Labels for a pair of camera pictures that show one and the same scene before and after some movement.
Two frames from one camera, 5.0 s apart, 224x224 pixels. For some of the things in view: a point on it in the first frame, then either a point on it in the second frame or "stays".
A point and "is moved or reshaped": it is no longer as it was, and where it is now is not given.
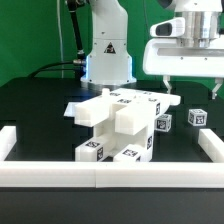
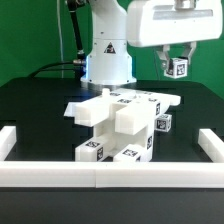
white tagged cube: x=163 y=123 stays
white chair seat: x=110 y=140 stays
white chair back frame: x=134 y=110 stays
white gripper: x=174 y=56 -> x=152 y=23
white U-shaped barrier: x=112 y=174 stays
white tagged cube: x=197 y=117 is moved or reshaped
